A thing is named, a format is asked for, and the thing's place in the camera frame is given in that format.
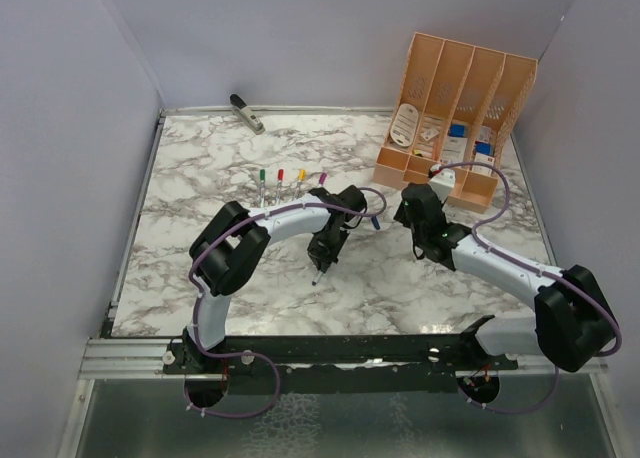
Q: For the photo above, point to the blue white box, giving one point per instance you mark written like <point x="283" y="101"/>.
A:
<point x="458" y="130"/>

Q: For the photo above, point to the white marker green end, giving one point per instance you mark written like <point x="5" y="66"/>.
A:
<point x="262" y="193"/>

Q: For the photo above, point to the white marker red end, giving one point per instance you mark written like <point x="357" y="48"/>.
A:
<point x="278" y="192"/>

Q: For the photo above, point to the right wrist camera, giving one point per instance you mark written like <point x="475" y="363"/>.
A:
<point x="442" y="181"/>

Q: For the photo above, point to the aluminium extrusion rail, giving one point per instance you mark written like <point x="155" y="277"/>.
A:
<point x="137" y="358"/>

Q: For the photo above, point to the peach desk organizer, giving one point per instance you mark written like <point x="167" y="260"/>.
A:
<point x="455" y="82"/>

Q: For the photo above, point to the white marker purple end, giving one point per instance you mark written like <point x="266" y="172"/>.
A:
<point x="318" y="186"/>

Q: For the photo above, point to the white oval perforated plate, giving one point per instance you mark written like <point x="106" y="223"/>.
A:
<point x="404" y="125"/>

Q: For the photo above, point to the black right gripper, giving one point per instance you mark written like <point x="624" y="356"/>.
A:
<point x="401" y="216"/>

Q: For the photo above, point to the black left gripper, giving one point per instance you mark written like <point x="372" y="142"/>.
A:
<point x="325" y="259"/>

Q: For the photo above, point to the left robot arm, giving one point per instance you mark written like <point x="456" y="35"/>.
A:
<point x="226" y="254"/>

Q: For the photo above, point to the grey stapler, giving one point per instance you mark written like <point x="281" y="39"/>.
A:
<point x="240" y="108"/>

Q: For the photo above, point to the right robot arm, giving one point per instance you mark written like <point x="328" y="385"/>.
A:
<point x="572" y="321"/>

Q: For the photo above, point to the white marker blue end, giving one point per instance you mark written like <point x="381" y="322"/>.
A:
<point x="317" y="278"/>

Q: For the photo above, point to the white red card box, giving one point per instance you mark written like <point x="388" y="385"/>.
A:
<point x="483" y="155"/>

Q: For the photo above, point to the white marker orange end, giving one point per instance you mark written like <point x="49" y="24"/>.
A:
<point x="297" y="189"/>

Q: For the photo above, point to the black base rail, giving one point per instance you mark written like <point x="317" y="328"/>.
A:
<point x="328" y="364"/>

